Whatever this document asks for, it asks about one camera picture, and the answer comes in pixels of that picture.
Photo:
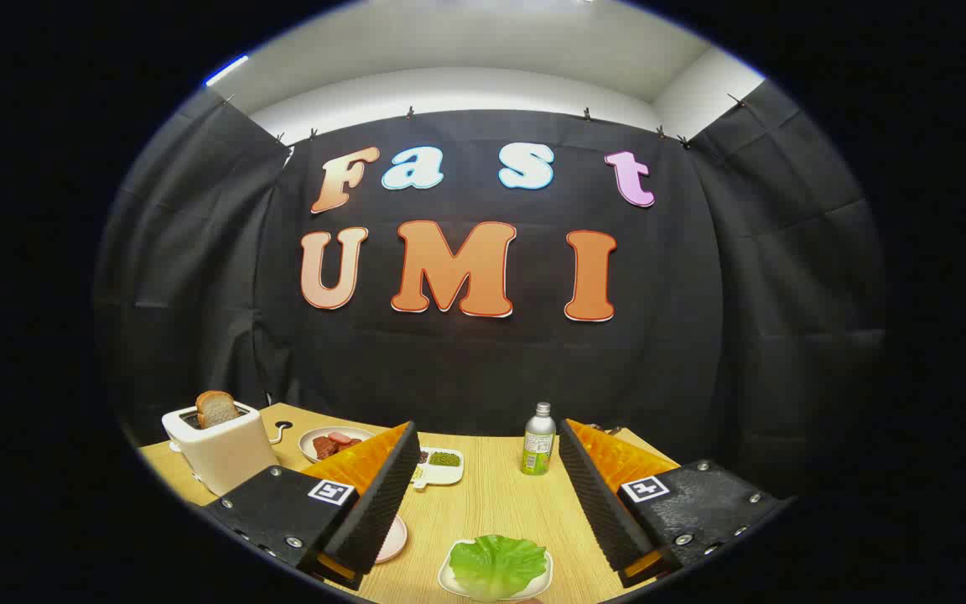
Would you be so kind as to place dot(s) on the green lettuce leaf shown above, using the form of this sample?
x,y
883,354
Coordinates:
x,y
495,566

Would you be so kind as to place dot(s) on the white toaster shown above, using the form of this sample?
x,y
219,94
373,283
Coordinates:
x,y
227,453

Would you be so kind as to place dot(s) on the white divided dish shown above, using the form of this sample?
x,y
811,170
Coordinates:
x,y
449,476

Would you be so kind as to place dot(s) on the toasted bread slice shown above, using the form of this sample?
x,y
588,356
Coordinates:
x,y
216,409

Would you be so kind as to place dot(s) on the black backdrop cloth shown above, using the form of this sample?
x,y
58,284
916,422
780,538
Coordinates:
x,y
491,377

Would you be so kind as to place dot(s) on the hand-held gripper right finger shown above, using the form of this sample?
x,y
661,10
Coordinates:
x,y
596,495

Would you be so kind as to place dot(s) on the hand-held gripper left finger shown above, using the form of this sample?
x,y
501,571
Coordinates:
x,y
382,495

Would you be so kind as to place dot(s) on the grey round plate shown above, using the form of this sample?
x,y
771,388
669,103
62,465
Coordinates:
x,y
307,438

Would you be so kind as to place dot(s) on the pink sausage slice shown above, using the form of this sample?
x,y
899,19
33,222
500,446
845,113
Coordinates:
x,y
340,437

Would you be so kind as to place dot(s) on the small brown meat piece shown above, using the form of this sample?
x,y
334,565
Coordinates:
x,y
350,444

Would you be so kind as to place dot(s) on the large brown meat piece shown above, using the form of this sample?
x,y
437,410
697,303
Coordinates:
x,y
324,447

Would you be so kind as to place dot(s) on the silver bottle with green label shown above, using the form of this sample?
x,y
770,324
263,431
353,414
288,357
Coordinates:
x,y
538,445

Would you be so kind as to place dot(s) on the pink round plate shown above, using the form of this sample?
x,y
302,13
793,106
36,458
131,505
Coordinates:
x,y
393,541

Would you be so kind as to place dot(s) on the white shallow dish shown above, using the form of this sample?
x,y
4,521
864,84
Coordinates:
x,y
444,579

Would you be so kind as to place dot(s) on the pile of green beans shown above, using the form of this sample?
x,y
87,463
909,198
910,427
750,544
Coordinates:
x,y
446,459

